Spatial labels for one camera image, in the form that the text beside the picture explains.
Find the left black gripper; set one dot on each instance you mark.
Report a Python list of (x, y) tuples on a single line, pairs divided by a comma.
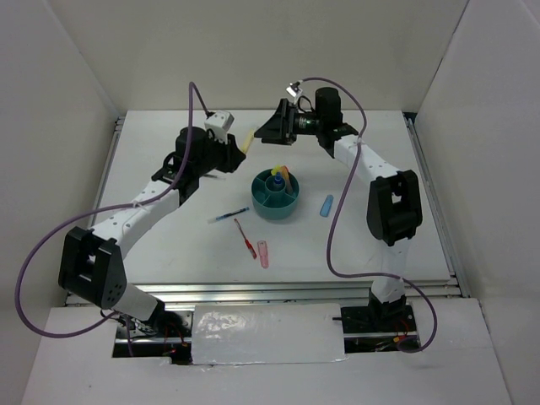
[(233, 155)]

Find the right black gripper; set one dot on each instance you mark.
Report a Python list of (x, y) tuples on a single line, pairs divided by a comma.
[(280, 128)]

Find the yellow pastel highlighter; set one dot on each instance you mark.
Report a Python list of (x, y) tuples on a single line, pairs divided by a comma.
[(248, 141)]

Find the yellow black highlighter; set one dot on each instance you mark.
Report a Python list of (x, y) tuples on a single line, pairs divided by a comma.
[(276, 169)]

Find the orange pastel highlighter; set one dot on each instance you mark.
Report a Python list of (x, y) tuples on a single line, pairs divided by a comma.
[(287, 179)]

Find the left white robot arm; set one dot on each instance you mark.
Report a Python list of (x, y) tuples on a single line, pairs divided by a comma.
[(92, 263)]

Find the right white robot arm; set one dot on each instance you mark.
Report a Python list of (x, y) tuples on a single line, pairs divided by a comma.
[(394, 210)]

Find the black gel pen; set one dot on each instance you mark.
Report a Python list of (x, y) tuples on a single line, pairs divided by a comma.
[(215, 177)]

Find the blue gel pen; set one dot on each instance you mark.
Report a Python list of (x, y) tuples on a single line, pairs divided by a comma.
[(227, 215)]

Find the teal round compartment organizer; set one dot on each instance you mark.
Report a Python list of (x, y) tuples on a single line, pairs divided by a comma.
[(272, 201)]

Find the blue pastel highlighter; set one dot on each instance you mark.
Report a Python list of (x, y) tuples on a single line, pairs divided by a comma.
[(327, 206)]

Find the pink pastel highlighter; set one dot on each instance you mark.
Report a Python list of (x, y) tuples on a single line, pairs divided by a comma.
[(263, 253)]

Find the red gel pen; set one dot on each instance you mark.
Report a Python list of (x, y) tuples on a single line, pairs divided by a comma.
[(248, 244)]

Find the white foil cover plate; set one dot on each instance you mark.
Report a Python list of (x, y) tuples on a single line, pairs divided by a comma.
[(267, 334)]

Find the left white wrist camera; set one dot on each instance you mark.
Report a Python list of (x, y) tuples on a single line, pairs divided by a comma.
[(219, 124)]

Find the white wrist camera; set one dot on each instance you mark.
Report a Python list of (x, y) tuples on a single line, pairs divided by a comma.
[(294, 90), (219, 124)]

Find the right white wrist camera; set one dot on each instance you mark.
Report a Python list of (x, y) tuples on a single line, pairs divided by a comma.
[(294, 90)]

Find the aluminium table frame rail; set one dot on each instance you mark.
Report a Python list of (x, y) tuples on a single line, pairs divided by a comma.
[(186, 294)]

